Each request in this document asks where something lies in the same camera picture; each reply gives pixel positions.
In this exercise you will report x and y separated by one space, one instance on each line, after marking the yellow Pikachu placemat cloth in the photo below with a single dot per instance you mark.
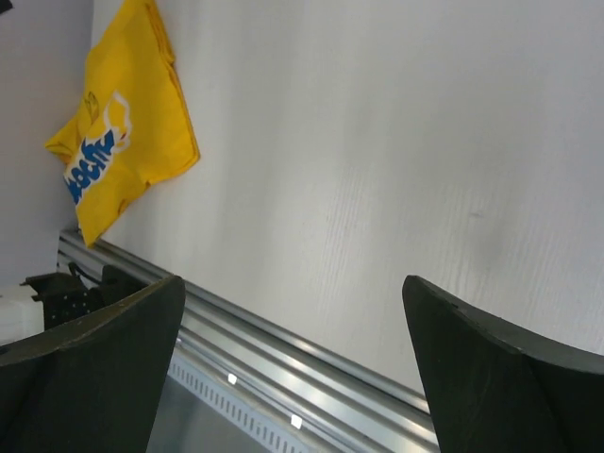
132 129

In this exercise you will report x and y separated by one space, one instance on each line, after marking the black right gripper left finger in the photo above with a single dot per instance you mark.
92 384

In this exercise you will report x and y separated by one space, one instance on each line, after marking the perforated cable duct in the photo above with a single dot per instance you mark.
204 410

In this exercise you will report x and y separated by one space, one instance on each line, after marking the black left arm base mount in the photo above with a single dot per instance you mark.
68 296

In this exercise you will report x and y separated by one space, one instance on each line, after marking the aluminium frame rail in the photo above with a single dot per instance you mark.
342 407

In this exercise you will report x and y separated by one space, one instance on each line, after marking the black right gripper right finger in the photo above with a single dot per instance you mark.
492 386

